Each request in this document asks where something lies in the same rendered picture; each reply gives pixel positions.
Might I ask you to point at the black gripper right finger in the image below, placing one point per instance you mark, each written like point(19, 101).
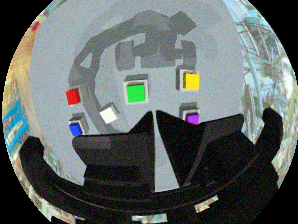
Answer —
point(186, 143)

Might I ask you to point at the blue button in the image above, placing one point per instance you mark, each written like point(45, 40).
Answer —
point(78, 126)

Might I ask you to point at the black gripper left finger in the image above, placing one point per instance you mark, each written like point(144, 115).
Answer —
point(135, 147)

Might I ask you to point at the yellow button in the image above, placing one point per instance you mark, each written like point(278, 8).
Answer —
point(187, 80)

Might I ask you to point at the purple button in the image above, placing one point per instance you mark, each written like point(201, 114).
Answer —
point(190, 114)

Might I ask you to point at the green button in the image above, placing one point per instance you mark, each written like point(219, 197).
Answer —
point(136, 91)

